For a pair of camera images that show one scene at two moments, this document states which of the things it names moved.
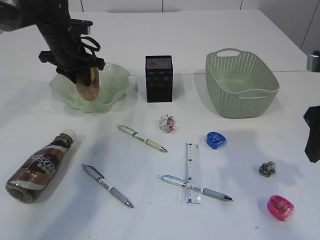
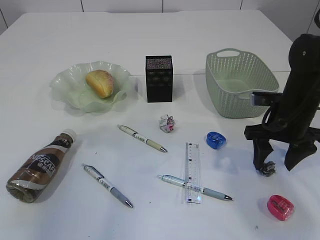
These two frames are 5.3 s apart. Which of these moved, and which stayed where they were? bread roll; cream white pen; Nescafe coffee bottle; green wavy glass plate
Moved: bread roll
Stayed: Nescafe coffee bottle; cream white pen; green wavy glass plate
